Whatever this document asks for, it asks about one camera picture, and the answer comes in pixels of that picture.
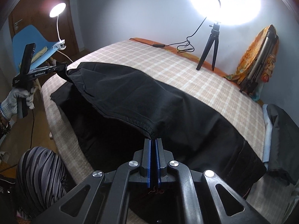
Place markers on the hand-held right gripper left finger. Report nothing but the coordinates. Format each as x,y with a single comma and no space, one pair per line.
147,161

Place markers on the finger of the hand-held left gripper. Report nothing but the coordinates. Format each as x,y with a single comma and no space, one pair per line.
61,66
64,76

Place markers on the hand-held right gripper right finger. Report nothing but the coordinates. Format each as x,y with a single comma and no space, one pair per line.
159,161

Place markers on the black pants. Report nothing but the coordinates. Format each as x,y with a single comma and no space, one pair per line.
144,98

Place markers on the person's left forearm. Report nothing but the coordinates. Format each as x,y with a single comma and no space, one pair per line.
3,126

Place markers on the person's left hand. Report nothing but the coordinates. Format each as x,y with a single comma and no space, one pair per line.
9,103

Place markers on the yellow green folded cloth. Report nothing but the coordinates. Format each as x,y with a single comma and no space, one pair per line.
41,53

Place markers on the blue plastic chair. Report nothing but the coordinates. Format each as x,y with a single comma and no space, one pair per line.
23,42

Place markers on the brown wooden door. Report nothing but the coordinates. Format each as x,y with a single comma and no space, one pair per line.
70,16

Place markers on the white clamp desk lamp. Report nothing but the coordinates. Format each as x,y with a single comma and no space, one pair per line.
57,9

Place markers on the checked beige blanket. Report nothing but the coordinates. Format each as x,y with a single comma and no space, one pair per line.
186,74

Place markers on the person's striped trouser leg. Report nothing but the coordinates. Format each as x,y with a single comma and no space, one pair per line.
39,175

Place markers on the light blue cloth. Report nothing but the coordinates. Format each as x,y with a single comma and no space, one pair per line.
266,130

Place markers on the dark grey cloth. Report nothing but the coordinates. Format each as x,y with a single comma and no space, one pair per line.
285,140

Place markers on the folded tripods in orange cloth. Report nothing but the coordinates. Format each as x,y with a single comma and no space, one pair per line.
251,53

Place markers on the folded metal stand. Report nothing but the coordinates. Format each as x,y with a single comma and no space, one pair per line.
259,60

